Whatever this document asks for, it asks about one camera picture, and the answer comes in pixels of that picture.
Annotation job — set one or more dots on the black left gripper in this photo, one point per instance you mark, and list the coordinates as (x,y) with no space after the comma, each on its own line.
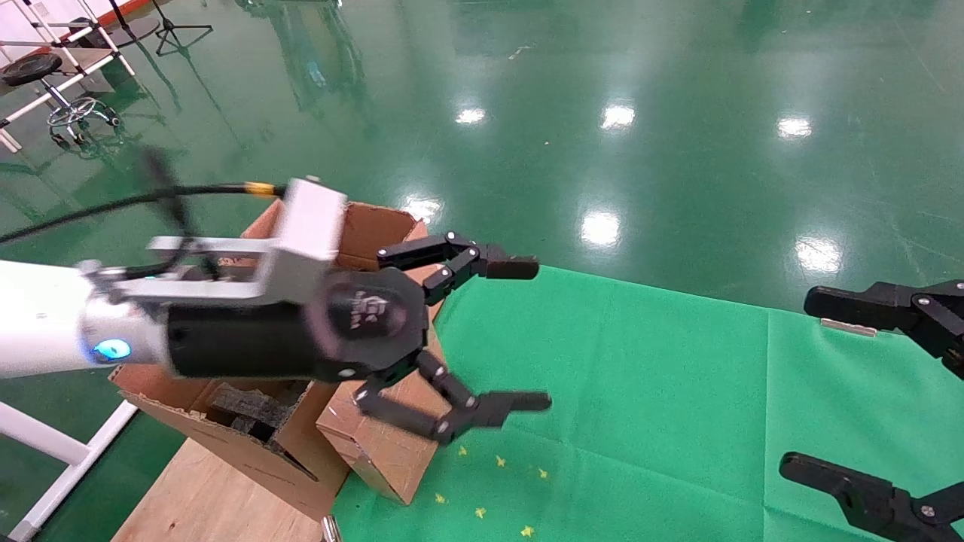
(256,342)

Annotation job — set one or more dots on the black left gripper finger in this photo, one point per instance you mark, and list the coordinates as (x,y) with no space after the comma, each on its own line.
(512,268)
(520,401)

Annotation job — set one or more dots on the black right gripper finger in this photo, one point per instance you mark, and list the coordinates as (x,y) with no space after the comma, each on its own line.
(904,309)
(874,500)

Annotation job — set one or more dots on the small brown cardboard box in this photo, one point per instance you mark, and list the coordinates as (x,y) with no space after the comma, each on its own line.
(384,459)

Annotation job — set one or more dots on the large open cardboard carton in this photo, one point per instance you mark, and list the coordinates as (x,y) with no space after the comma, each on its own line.
(226,467)

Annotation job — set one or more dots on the black foam block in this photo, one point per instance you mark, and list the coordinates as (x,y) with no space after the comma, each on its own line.
(248,406)

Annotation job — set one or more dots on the green cloth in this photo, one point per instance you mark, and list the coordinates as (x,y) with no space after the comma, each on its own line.
(640,391)

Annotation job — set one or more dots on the black tripod stand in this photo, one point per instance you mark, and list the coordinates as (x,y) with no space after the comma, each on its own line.
(173,28)

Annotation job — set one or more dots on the black floor stand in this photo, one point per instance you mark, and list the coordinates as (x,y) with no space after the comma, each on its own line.
(139,31)

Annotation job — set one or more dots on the white pipe rack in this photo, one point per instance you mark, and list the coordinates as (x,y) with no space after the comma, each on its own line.
(83,59)

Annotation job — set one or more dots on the black stool with chrome base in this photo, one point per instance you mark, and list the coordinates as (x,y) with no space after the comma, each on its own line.
(30,68)

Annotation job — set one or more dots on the white tube frame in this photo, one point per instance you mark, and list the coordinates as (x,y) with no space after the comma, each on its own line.
(45,444)

